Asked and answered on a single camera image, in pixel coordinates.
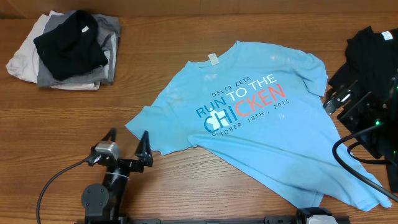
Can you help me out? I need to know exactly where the folded black garment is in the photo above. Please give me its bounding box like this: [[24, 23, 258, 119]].
[[34, 10, 108, 81]]

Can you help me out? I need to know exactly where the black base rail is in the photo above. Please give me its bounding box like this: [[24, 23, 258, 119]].
[[74, 215, 351, 224]]

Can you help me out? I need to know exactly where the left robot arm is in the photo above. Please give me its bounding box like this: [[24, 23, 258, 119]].
[[81, 128, 153, 224]]

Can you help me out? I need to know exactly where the light blue t-shirt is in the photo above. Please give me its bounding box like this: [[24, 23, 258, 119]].
[[126, 42, 392, 211]]

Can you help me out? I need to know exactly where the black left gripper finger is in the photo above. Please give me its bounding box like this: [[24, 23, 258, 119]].
[[101, 128, 116, 142], [134, 131, 153, 167]]

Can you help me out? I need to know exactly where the black t-shirt on right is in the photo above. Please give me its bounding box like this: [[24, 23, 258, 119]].
[[328, 26, 397, 101]]

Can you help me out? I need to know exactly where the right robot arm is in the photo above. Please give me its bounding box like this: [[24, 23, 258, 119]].
[[286, 66, 397, 210]]

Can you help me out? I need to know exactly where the folded grey garment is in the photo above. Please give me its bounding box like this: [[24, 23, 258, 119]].
[[37, 14, 121, 90]]

